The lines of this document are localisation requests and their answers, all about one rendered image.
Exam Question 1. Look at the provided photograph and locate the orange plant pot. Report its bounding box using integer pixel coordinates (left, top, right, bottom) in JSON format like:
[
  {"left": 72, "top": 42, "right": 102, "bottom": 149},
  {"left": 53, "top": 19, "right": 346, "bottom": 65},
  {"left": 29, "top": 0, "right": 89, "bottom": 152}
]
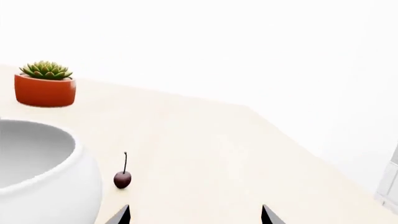
[{"left": 14, "top": 73, "right": 76, "bottom": 108}]

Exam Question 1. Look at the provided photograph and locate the dark red cherry with stem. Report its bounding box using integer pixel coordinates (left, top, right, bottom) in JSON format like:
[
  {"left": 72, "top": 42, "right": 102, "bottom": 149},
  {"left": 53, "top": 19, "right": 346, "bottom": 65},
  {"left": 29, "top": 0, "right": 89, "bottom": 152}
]
[{"left": 113, "top": 151, "right": 132, "bottom": 190}]

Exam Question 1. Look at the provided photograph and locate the green succulent plant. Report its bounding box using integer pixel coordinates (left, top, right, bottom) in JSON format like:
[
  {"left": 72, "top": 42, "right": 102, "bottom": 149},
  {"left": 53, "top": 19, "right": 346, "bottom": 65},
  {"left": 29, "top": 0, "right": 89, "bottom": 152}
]
[{"left": 19, "top": 60, "right": 74, "bottom": 81}]

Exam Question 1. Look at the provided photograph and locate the white ceramic bowl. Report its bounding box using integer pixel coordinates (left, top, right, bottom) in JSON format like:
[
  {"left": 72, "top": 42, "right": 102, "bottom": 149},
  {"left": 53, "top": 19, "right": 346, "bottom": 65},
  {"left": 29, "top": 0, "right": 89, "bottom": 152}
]
[{"left": 0, "top": 119, "right": 103, "bottom": 224}]

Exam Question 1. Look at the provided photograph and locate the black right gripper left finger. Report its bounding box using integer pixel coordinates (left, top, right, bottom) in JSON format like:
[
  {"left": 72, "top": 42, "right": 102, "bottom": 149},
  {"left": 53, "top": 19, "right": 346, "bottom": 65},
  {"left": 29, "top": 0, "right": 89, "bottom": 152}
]
[{"left": 104, "top": 204, "right": 131, "bottom": 224}]

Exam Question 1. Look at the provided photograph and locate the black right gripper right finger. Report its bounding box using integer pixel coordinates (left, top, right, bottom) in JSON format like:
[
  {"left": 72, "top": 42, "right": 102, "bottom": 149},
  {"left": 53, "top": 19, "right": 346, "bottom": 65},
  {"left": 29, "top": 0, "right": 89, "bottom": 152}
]
[{"left": 261, "top": 204, "right": 287, "bottom": 224}]

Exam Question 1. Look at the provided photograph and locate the grey cabinet edge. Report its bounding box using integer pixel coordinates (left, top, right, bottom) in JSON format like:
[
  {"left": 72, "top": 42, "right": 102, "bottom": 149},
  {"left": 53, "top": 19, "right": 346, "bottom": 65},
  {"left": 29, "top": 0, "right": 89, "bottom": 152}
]
[{"left": 374, "top": 142, "right": 398, "bottom": 210}]

